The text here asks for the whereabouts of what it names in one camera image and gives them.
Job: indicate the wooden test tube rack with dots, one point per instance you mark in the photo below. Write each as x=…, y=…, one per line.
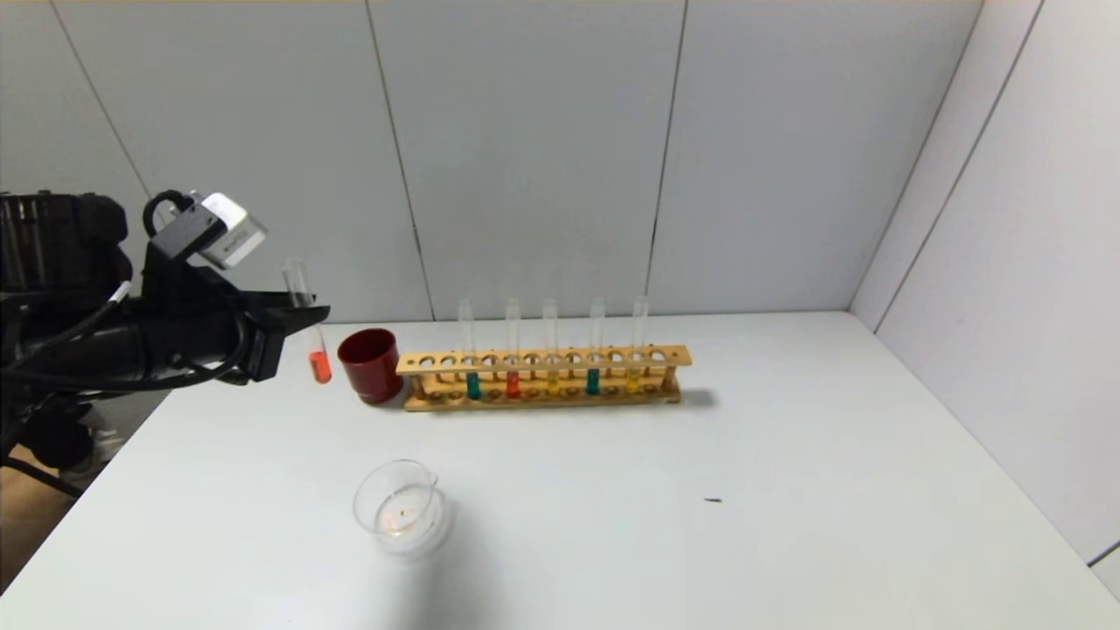
x=542, y=360

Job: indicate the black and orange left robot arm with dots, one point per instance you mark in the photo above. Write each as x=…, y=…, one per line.
x=87, y=346

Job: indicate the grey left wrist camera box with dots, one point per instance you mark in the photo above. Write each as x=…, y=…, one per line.
x=229, y=229

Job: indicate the test tube red pigment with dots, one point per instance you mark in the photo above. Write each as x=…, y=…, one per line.
x=513, y=385

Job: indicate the clear glass beaker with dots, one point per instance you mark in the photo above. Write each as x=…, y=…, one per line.
x=402, y=516

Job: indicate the test tube yellow pigment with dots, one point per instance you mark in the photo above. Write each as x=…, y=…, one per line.
x=552, y=383
x=632, y=381

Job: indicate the black chair leg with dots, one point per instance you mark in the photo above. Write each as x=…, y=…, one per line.
x=44, y=479

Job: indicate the test tube blue pigment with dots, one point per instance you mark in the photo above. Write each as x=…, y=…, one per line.
x=472, y=386
x=592, y=381

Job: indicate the person in black clothes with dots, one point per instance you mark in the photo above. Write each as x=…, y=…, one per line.
x=103, y=442

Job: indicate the dark red plastic cup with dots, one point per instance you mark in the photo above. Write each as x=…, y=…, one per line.
x=369, y=367

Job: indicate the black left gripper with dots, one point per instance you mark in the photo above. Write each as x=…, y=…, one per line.
x=265, y=344

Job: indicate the test tube orange-red pigment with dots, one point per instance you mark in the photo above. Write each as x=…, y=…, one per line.
x=320, y=367

